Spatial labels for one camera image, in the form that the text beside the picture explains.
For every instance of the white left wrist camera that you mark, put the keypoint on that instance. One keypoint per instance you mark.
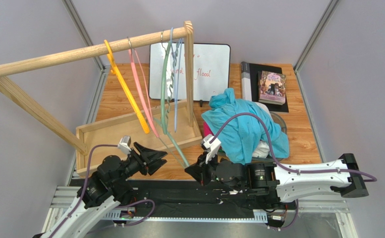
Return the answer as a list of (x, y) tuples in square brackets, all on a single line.
[(124, 145)]

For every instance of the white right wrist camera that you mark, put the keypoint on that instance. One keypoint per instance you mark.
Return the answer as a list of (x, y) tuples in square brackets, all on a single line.
[(211, 145)]

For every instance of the sage green hanger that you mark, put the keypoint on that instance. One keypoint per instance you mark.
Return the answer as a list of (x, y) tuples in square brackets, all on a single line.
[(167, 82)]

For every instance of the light blue wire hanger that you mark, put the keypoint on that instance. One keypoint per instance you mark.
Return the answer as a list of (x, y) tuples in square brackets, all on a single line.
[(175, 67)]

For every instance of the yellow plastic hanger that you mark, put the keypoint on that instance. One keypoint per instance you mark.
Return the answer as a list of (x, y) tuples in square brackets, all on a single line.
[(115, 70)]

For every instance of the magenta t shirt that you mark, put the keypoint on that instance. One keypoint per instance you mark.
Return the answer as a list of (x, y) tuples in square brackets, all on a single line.
[(206, 130)]

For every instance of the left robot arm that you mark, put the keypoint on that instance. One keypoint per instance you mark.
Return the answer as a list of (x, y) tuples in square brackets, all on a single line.
[(105, 189)]

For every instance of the illustrated paperback book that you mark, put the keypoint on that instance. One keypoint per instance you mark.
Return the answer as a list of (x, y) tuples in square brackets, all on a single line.
[(272, 88)]

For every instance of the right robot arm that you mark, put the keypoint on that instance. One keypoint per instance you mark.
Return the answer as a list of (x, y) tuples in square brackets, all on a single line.
[(283, 183)]

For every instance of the wooden clothes rack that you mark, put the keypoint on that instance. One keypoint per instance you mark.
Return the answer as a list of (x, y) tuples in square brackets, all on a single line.
[(104, 131)]

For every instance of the pale green hanger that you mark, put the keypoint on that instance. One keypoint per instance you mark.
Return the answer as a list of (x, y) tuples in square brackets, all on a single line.
[(184, 162)]

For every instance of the white board with red writing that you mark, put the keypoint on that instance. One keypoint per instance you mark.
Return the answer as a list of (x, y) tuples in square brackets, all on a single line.
[(210, 74)]

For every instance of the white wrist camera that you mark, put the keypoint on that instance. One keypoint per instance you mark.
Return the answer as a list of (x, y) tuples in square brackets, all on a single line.
[(124, 145), (211, 145)]

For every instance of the clear blue plastic tub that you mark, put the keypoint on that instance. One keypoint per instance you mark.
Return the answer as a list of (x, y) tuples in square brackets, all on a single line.
[(279, 122)]

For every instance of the light blue t shirt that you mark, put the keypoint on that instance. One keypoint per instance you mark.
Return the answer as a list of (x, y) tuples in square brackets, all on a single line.
[(225, 105)]

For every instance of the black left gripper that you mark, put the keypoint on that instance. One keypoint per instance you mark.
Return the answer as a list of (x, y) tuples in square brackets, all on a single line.
[(148, 155)]

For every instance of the white t shirt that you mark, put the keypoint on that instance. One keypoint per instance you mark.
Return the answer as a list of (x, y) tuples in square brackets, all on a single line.
[(262, 150)]

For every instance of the pink hanger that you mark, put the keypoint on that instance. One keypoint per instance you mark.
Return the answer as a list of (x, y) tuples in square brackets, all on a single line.
[(145, 103)]

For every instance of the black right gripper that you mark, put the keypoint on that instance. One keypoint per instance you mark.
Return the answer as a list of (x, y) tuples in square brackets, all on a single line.
[(204, 171)]

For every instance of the black binder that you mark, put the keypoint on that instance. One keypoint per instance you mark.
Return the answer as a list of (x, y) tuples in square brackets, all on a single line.
[(250, 84)]

